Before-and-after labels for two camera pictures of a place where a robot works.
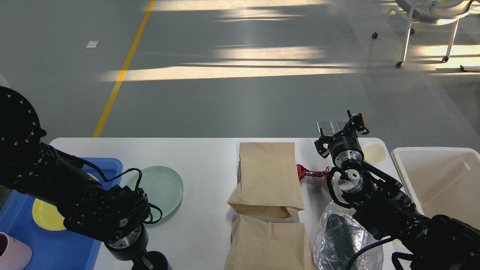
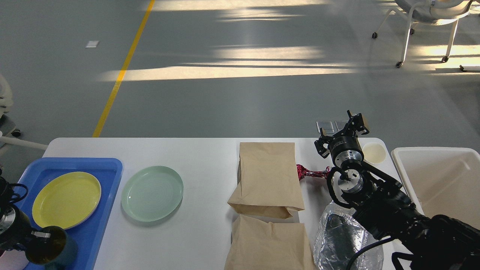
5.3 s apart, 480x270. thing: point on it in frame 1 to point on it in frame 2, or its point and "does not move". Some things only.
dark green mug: x=158 y=260 to x=56 y=252
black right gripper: x=346 y=150 does not move
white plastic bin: x=442 y=181 does not move
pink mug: x=14 y=254 does not move
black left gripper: x=129 y=243 to x=15 y=227
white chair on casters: x=438 y=12 does not move
